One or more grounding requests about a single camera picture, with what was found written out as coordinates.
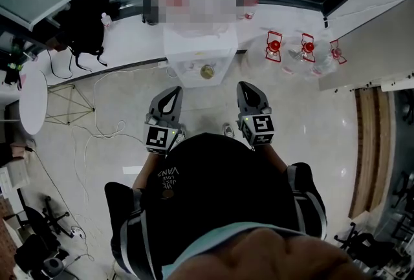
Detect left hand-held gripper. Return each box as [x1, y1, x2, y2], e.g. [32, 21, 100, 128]
[143, 85, 184, 156]

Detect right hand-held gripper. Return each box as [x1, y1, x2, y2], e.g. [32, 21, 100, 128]
[236, 81, 276, 148]

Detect round paper cup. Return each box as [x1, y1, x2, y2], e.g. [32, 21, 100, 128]
[199, 65, 215, 80]

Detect person's right forearm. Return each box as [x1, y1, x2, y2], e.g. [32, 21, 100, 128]
[255, 144, 289, 175]

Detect person's left forearm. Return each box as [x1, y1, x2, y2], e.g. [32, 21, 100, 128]
[131, 151, 168, 191]

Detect person's left shoe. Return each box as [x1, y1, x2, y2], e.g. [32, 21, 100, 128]
[174, 123, 188, 144]

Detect person's shoe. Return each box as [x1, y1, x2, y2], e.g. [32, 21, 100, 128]
[174, 123, 188, 144]
[222, 122, 236, 139]

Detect person's right shoe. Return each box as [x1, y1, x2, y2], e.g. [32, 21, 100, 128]
[222, 122, 236, 139]

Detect white water dispenser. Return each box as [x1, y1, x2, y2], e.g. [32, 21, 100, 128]
[162, 23, 239, 89]

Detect person's black shirt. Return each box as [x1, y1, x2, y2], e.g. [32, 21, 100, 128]
[104, 132, 327, 280]

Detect black backpack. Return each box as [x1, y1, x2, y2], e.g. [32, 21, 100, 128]
[47, 0, 109, 72]

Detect wooden panel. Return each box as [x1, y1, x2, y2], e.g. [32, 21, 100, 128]
[348, 86, 395, 219]

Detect round white table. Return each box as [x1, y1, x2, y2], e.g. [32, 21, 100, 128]
[18, 70, 96, 136]

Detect person's face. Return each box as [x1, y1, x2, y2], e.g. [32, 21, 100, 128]
[168, 227, 368, 280]

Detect black office chair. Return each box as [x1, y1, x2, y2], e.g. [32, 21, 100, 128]
[13, 196, 72, 280]
[334, 222, 407, 273]

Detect empty jug with red handle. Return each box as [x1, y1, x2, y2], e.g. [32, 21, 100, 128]
[312, 36, 349, 81]
[252, 28, 292, 76]
[285, 32, 324, 79]

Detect white floor cable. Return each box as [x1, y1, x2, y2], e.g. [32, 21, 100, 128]
[70, 65, 169, 208]

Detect thin black floor cable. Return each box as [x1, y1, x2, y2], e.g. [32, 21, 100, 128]
[25, 145, 95, 263]

